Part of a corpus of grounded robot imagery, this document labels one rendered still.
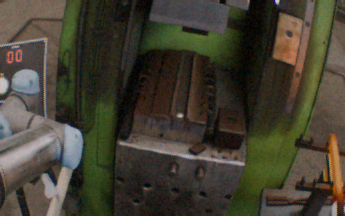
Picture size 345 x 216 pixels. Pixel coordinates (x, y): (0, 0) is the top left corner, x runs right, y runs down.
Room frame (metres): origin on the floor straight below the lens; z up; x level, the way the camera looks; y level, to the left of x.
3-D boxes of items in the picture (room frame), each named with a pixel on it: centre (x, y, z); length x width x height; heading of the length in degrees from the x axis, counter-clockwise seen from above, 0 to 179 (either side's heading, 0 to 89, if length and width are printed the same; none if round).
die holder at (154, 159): (1.28, -0.06, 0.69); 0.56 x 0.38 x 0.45; 0
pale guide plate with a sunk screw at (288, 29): (1.19, -0.32, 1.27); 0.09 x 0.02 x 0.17; 90
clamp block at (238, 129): (1.12, -0.18, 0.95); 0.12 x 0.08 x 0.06; 0
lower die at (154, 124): (1.27, 0.00, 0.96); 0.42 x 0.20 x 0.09; 0
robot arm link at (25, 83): (0.67, 0.31, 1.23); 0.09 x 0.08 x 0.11; 174
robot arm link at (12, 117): (0.57, 0.31, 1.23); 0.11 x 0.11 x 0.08; 84
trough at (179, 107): (1.27, -0.02, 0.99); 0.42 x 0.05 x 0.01; 0
